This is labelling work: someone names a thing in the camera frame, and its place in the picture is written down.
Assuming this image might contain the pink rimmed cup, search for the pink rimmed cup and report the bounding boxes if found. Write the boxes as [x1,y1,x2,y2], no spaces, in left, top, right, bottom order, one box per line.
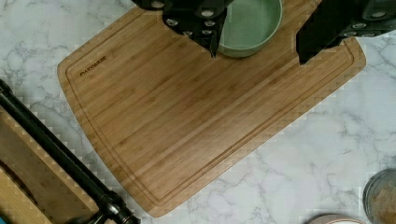
[306,215,366,224]

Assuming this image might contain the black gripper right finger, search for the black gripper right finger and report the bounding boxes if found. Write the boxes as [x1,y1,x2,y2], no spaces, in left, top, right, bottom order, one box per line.
[296,0,396,64]

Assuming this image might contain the green ceramic bowl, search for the green ceramic bowl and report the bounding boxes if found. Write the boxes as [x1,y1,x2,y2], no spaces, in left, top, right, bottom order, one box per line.
[219,0,283,58]

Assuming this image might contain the black metal drawer handle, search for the black metal drawer handle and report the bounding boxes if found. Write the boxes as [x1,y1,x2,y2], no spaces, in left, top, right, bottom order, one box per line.
[1,80,141,224]

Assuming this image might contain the bamboo cutting board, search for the bamboo cutting board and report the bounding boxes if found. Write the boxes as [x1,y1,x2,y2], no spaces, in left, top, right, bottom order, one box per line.
[58,0,366,217]

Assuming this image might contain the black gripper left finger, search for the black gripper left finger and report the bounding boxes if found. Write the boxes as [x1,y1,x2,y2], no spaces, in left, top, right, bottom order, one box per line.
[132,0,233,58]

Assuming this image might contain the wooden drawer front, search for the wooden drawer front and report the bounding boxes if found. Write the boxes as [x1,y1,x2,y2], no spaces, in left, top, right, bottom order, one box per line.
[0,110,98,224]

